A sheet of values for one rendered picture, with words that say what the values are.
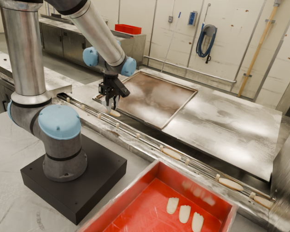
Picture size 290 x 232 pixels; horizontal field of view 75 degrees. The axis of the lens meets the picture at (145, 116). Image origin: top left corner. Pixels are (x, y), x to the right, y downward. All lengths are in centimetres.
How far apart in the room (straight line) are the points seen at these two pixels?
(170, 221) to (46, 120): 52
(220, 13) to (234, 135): 365
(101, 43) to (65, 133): 29
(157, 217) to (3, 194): 54
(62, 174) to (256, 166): 80
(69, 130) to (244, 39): 411
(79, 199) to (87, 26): 52
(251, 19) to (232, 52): 64
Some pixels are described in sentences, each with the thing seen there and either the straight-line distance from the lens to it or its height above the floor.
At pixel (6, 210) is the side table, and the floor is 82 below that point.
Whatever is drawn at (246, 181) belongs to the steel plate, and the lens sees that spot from 103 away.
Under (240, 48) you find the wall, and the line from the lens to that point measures 445.
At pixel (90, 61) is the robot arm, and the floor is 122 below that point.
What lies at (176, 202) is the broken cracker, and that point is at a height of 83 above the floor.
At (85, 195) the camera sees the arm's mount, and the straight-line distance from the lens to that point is 70.
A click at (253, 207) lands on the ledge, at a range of 87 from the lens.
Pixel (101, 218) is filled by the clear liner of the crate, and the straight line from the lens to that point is 63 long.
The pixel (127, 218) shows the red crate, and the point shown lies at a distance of 73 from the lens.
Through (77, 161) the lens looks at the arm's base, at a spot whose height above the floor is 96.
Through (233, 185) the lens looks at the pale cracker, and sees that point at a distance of 91.
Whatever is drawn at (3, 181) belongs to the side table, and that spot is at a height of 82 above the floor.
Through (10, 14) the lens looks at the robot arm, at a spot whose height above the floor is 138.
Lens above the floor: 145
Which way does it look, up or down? 30 degrees down
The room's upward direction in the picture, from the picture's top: 9 degrees clockwise
